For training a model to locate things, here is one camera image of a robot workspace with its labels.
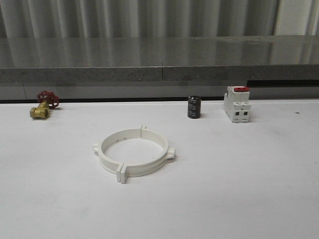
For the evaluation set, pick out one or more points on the white half-ring pipe clamp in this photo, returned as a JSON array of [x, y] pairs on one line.
[[159, 161], [106, 159]]

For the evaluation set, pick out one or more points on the black cylindrical capacitor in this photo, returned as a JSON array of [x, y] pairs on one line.
[[194, 107]]

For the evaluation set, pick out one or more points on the grey stone counter ledge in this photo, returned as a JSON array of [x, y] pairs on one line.
[[252, 60]]

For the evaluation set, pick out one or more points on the brass valve red handwheel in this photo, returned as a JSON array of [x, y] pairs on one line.
[[47, 100]]

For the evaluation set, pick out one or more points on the white circuit breaker red switch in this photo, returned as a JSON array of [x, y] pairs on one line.
[[236, 103]]

